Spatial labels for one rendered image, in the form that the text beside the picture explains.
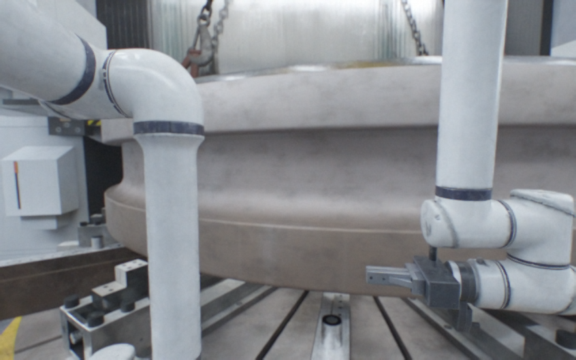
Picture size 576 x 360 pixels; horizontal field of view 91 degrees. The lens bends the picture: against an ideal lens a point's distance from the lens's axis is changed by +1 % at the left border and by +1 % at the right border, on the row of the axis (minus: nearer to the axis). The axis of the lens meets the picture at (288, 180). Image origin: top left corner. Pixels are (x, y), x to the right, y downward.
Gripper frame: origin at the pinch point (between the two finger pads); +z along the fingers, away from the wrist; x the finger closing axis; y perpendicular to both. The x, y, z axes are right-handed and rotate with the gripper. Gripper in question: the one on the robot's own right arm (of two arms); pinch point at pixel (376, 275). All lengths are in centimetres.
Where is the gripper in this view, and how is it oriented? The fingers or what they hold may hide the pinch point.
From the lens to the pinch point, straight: 63.7
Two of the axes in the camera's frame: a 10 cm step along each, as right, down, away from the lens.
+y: -0.1, -10.0, -0.9
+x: -2.1, 0.9, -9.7
